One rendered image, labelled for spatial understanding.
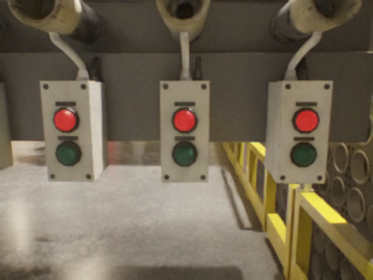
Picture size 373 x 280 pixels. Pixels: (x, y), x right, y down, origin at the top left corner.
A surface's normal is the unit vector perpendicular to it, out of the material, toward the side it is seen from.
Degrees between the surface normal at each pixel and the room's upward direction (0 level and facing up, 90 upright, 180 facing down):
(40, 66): 90
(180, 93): 90
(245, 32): 90
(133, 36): 90
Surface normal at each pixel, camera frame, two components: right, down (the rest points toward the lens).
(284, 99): -0.02, 0.18
